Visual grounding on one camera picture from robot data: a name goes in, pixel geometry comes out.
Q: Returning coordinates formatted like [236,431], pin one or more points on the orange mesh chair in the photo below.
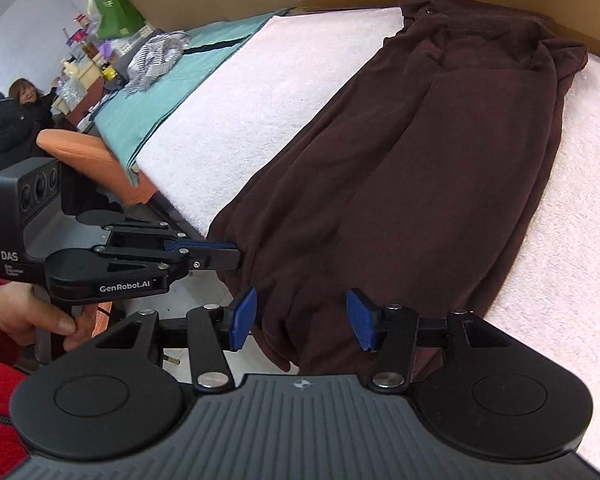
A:
[90,155]

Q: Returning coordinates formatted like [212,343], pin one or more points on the white terry towel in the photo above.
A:
[280,85]

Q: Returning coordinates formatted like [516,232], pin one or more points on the person's left hand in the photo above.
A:
[20,310]

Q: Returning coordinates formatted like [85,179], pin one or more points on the green shopping bag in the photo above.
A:
[115,10]

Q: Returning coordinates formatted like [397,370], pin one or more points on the brown wooden desk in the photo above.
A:
[82,105]

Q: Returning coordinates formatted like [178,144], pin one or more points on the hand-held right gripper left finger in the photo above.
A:
[244,317]

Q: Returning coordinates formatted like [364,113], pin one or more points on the dark brown polo shirt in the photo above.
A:
[405,185]

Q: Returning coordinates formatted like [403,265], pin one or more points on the small yellow object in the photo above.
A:
[109,71]

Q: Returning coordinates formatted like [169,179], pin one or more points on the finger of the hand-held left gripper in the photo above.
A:
[215,260]
[205,246]

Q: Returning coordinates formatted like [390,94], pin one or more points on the person's red fleece jacket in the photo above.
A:
[0,410]

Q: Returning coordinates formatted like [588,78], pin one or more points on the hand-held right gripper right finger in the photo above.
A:
[362,320]

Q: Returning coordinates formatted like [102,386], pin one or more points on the striped grey white cloth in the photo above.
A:
[155,55]

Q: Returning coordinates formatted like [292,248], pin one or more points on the teal quilted blanket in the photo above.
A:
[170,90]

